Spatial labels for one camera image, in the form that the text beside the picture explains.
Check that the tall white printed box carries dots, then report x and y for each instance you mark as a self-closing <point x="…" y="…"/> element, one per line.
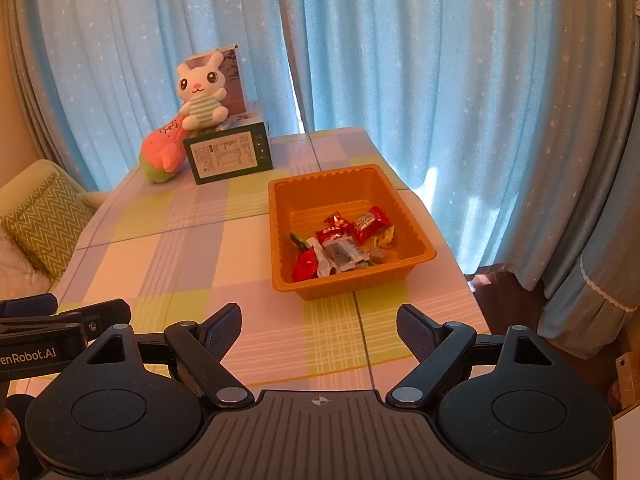
<point x="235" y="75"/>

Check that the green chevron cushion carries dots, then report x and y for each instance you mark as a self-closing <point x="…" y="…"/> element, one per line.
<point x="50" y="220"/>

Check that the orange plastic tray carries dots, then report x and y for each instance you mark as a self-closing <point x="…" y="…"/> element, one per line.
<point x="320" y="195"/>

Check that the white candy packet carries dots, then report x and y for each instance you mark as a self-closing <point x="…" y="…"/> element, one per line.
<point x="320" y="255"/>

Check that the pink plush toy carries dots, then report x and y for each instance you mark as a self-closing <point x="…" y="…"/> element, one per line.
<point x="160" y="152"/>

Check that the white plush rabbit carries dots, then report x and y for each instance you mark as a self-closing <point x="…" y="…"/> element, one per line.
<point x="202" y="90"/>

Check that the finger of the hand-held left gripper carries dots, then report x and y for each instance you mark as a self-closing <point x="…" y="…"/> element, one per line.
<point x="107" y="312"/>
<point x="27" y="305"/>

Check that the grey curtain with lace trim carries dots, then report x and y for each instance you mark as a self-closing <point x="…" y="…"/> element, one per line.
<point x="595" y="210"/>

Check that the white cushion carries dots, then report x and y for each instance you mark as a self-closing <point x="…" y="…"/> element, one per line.
<point x="20" y="265"/>

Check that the blue star curtain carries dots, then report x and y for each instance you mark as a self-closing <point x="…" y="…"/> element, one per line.
<point x="425" y="60"/>
<point x="140" y="35"/>

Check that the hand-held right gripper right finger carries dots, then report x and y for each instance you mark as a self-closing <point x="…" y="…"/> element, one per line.
<point x="417" y="332"/>

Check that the flat white box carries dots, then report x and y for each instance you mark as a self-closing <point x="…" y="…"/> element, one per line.
<point x="247" y="117"/>

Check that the pile of candy packets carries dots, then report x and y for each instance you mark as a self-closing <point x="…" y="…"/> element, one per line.
<point x="345" y="240"/>

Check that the green cardboard box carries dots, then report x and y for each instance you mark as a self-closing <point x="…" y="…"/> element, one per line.
<point x="227" y="155"/>

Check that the cream sofa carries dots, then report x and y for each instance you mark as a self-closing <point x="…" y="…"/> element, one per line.
<point x="20" y="180"/>

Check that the person's left hand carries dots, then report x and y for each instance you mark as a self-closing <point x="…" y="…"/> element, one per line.
<point x="9" y="435"/>

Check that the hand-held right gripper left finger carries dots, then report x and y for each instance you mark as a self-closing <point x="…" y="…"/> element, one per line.
<point x="222" y="332"/>

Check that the plain grey curtain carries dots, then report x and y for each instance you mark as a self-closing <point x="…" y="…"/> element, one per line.
<point x="30" y="85"/>

